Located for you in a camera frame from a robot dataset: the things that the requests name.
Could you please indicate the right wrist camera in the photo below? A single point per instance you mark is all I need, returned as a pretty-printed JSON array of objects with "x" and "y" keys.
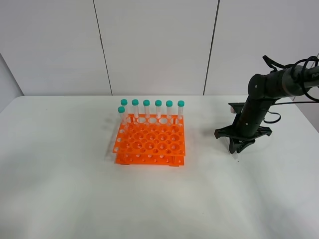
[{"x": 236, "y": 108}]

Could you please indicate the back row tube two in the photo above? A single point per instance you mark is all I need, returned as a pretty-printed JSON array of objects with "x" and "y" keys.
[{"x": 135, "y": 104}]

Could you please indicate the back row tube six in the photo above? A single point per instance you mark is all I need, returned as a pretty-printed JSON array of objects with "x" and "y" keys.
[{"x": 180, "y": 105}]

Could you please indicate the back row tube three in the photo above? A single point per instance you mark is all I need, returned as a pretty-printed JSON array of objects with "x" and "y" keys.
[{"x": 146, "y": 104}]

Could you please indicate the back row tube one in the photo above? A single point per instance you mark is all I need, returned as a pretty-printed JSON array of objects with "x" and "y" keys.
[{"x": 124, "y": 104}]

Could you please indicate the back row tube four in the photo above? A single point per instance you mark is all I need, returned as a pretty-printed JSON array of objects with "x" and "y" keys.
[{"x": 158, "y": 104}]

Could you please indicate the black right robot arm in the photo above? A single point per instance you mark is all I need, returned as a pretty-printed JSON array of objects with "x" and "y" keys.
[{"x": 263, "y": 92}]

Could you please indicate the orange test tube rack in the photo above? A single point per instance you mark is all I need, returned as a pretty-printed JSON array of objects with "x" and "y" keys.
[{"x": 151, "y": 141}]

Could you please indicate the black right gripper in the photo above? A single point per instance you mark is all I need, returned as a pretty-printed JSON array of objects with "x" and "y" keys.
[{"x": 241, "y": 137}]

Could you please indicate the front-left rack test tube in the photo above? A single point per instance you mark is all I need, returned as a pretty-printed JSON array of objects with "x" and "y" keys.
[{"x": 124, "y": 122}]

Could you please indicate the back row tube five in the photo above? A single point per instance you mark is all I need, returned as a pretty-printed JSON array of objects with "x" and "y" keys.
[{"x": 169, "y": 105}]

